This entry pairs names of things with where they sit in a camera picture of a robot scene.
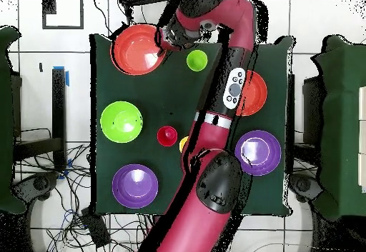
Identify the black power box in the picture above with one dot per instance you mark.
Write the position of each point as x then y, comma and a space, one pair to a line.
95, 229

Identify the dark green tablecloth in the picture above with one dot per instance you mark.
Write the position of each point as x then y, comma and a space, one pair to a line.
128, 86

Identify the black beam with blue tape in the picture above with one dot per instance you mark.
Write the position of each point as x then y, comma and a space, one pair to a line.
58, 106

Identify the green plastic cup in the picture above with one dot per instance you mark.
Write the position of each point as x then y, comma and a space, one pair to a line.
196, 60

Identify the white box stack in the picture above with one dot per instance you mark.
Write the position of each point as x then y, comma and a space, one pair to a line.
362, 137

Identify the purple plastic bowl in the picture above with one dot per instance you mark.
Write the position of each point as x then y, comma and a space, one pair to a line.
134, 186
258, 152

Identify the green plastic bowl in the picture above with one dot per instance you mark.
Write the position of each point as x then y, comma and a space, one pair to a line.
121, 122

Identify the red plastic cup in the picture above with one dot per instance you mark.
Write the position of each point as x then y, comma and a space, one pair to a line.
167, 136

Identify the yellow plastic cup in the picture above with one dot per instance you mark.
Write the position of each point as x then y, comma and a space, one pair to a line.
183, 144

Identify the orange plastic bowl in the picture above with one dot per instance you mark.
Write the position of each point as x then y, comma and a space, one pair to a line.
254, 93
135, 50

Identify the green cloth covered table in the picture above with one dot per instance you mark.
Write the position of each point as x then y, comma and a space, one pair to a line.
5, 120
343, 120

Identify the black square frame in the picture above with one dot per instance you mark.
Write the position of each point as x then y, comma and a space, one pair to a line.
48, 6

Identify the black chair base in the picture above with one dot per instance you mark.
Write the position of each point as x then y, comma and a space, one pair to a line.
37, 183
303, 185

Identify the black camera stand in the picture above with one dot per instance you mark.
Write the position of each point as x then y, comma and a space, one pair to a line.
137, 0

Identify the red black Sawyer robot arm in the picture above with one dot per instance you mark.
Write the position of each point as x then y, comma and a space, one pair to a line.
200, 229

